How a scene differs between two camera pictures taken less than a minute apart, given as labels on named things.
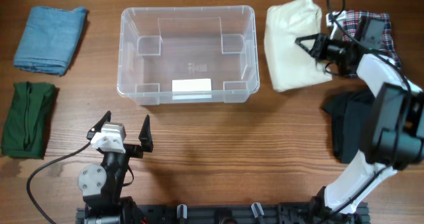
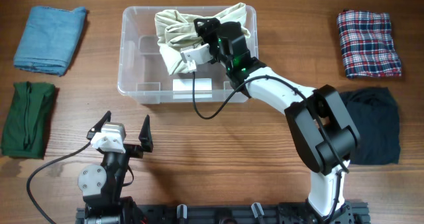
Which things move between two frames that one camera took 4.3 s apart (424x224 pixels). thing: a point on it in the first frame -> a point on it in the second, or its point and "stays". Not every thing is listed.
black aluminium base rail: (287, 213) stays
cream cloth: (292, 66) -> (177, 32)
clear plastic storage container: (187, 55) stays
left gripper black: (146, 144) stays
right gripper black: (318, 48) -> (209, 30)
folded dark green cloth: (24, 133) stays
